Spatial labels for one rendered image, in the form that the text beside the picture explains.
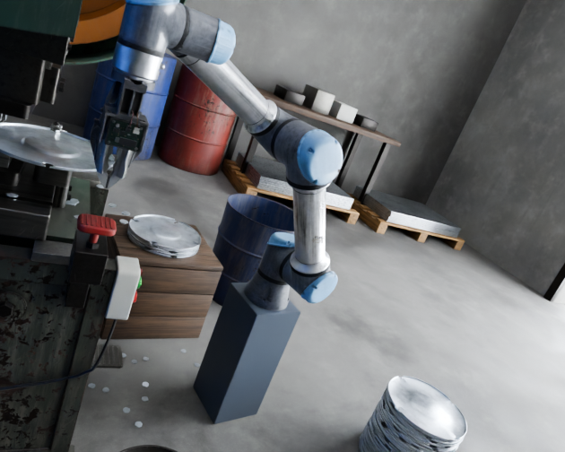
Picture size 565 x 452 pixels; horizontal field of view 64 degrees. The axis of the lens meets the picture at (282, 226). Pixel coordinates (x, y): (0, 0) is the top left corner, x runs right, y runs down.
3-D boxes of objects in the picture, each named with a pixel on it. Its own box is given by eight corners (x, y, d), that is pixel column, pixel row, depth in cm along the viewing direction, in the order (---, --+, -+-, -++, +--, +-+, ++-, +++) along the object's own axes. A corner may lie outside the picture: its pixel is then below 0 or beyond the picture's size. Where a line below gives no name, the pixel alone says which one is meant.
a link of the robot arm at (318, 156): (309, 270, 147) (308, 111, 114) (340, 296, 137) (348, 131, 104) (279, 287, 141) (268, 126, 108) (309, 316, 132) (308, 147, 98)
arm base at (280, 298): (272, 284, 160) (281, 260, 156) (295, 309, 149) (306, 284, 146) (236, 284, 150) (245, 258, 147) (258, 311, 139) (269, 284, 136)
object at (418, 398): (425, 375, 178) (426, 374, 178) (482, 435, 155) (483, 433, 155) (371, 379, 162) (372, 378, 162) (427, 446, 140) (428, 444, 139)
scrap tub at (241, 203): (260, 276, 266) (289, 203, 250) (286, 319, 231) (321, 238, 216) (192, 266, 246) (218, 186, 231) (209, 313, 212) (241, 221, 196)
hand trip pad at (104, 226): (107, 250, 94) (116, 217, 91) (108, 265, 89) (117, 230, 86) (71, 245, 90) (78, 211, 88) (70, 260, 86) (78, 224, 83)
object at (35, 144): (-8, 117, 114) (-7, 113, 114) (111, 145, 128) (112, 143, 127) (-33, 151, 90) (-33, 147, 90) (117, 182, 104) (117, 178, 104)
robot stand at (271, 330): (233, 379, 176) (273, 282, 161) (256, 414, 163) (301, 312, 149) (192, 386, 164) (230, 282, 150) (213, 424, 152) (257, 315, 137)
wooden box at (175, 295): (175, 288, 221) (195, 224, 210) (199, 337, 191) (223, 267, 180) (88, 283, 199) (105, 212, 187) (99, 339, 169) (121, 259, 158)
